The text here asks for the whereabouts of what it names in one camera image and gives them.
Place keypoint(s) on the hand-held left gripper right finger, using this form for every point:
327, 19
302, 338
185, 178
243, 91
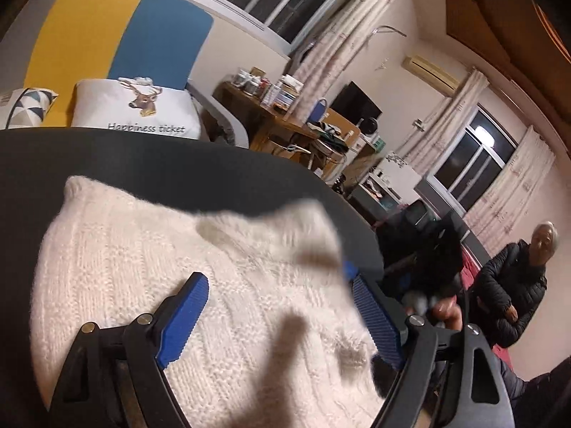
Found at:
374, 321

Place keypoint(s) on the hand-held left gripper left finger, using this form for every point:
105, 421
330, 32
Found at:
183, 321

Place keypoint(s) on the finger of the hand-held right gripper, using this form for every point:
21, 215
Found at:
350, 271

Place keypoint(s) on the cream knit sweater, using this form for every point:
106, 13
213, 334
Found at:
156, 254

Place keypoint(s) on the person's right hand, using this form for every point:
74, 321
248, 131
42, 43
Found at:
448, 314

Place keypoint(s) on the red quilt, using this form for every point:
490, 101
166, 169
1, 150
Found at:
468, 272

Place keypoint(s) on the low grey cabinet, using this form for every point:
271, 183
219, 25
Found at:
374, 196

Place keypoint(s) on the white-framed window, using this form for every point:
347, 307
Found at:
473, 160

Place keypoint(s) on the patterned curtain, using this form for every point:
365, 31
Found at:
348, 40
446, 116
513, 191

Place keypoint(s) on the light wooden desk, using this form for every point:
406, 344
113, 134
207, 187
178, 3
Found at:
352, 142

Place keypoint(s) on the white round fan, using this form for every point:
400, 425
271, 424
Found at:
370, 126

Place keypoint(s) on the blue bag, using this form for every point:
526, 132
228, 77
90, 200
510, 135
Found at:
317, 111

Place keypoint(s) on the black flat screen monitor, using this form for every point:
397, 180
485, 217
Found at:
352, 100

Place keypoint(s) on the person's black jacket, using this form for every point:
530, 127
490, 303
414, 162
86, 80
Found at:
539, 397

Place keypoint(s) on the dark wooden desk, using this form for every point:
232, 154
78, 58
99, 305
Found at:
250, 111

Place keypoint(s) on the stack of boxes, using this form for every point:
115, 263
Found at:
285, 93

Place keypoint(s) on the white deer-print pillow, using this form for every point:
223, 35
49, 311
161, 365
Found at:
102, 107

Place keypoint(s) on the geometric-print pillow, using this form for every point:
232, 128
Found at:
26, 107

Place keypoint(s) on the wall air conditioner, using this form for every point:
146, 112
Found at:
430, 73

